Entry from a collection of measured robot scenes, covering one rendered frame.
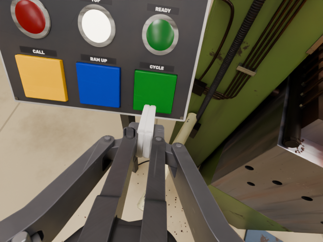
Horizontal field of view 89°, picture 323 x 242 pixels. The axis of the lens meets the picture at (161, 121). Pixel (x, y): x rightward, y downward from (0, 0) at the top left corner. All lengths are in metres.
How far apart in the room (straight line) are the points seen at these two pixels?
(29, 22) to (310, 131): 0.59
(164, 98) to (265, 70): 0.35
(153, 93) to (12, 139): 1.48
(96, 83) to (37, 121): 1.39
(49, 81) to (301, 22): 0.53
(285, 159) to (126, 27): 0.45
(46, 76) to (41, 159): 1.18
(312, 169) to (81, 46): 0.55
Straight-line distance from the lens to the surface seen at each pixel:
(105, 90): 0.32
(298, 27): 0.52
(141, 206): 0.60
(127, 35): 0.30
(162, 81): 0.30
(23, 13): 0.36
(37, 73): 0.37
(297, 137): 0.47
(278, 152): 0.49
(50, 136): 1.56
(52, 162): 1.46
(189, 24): 0.30
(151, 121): 0.17
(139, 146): 0.16
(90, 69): 0.32
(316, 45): 0.54
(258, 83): 0.60
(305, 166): 0.52
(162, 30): 0.29
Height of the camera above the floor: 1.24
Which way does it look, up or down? 57 degrees down
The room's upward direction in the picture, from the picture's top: 11 degrees clockwise
